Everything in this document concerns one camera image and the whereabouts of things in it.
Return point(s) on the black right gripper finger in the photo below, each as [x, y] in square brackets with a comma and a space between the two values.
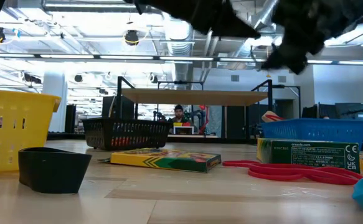
[290, 60]

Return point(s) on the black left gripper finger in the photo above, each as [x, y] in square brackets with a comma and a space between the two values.
[234, 29]

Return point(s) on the blue plastic basket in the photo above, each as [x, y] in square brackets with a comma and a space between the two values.
[318, 130]

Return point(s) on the dark red rubber bands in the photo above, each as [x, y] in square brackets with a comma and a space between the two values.
[340, 180]

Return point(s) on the black mesh basket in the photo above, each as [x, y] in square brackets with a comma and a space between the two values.
[144, 133]

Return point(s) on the red rubber band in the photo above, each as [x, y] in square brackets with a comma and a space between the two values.
[121, 142]

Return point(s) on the yellow plastic basket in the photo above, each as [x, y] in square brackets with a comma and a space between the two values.
[28, 124]

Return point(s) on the dark computer monitor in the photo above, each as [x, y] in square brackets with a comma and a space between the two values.
[349, 110]
[125, 109]

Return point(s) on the red machine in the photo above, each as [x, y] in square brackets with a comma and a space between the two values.
[203, 119]

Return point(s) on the person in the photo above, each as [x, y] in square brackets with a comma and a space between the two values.
[178, 119]

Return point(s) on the wooden shelf riser black frame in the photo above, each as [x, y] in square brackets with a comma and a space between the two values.
[193, 97]

